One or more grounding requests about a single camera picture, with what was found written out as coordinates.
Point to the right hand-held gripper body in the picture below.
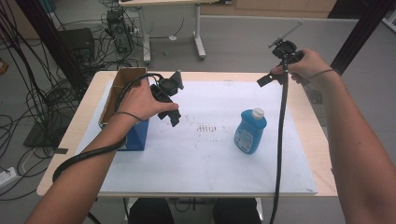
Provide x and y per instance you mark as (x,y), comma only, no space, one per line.
(288,51)

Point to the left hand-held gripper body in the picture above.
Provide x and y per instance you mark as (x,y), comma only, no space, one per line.
(168,85)

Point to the blue cardboard box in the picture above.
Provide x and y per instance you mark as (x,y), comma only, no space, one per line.
(137,138)

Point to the blue bottle with white cap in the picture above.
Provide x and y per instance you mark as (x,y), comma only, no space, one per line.
(249,133)

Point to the person's left hand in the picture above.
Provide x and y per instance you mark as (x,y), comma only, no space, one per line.
(140,102)

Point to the person's right hand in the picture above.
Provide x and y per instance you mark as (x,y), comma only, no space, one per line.
(311,65)

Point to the white power adapter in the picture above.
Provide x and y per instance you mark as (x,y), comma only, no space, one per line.
(172,38)

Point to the white table mat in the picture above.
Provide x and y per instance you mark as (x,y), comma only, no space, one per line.
(202,168)

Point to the white background desk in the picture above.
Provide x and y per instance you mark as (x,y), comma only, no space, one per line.
(199,37)

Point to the black computer tower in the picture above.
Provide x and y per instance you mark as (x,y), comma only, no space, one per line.
(120,31)

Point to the person's left leg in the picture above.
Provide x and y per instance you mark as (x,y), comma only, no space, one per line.
(151,211)

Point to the person's leg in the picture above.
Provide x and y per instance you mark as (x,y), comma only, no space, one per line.
(151,211)
(236,211)

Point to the black equipment case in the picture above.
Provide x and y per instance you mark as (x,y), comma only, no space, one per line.
(77,43)

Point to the black tape strip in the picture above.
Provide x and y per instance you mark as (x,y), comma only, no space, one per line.
(61,151)

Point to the person's right leg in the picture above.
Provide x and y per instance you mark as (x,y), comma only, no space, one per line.
(236,211)

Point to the black floor pad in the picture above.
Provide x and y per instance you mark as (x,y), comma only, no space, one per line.
(37,137)

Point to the brown cardboard box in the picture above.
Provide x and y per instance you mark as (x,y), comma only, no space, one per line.
(3,66)

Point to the white power strip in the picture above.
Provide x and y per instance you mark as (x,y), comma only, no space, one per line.
(6,178)

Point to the black metal post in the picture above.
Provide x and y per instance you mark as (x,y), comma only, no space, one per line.
(46,31)
(364,31)

